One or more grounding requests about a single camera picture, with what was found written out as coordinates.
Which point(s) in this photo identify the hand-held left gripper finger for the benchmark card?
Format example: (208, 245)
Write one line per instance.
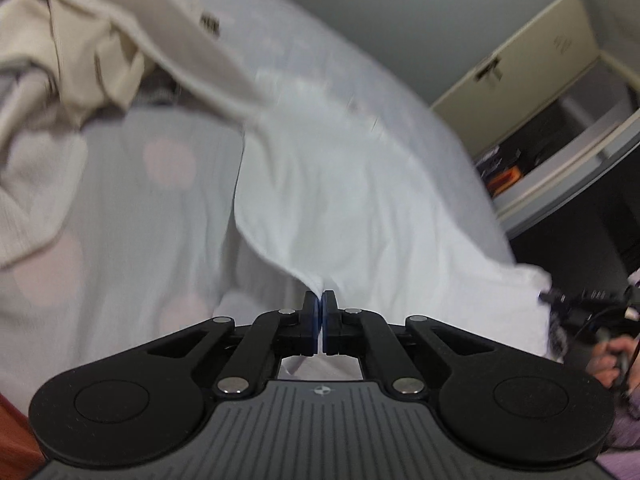
(316, 325)
(326, 325)

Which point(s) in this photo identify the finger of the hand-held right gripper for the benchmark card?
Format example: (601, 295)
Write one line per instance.
(550, 296)

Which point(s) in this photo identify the white T-shirt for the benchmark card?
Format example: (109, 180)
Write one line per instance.
(375, 200)

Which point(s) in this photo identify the person's right hand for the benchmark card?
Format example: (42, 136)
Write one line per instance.
(607, 360)

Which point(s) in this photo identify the black and white patterned cloth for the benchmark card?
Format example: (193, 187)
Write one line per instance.
(557, 332)

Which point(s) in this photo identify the dark furniture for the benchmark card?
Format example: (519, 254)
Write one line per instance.
(575, 230)

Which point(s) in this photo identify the orange box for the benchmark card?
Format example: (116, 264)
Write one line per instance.
(506, 179)

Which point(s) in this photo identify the person's purple fleece robe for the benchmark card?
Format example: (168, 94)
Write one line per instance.
(625, 440)

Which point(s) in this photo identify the cream wardrobe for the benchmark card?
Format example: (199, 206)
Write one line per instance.
(525, 70)

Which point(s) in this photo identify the white quilted cloth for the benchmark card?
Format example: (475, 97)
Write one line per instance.
(30, 195)

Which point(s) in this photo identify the leopard print cloth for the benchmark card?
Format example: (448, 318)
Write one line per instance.
(210, 22)

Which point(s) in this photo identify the person's rust fleece trousers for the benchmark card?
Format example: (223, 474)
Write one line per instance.
(12, 440)

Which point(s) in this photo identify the off-white long-sleeve shirt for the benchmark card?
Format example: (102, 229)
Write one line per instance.
(190, 25)

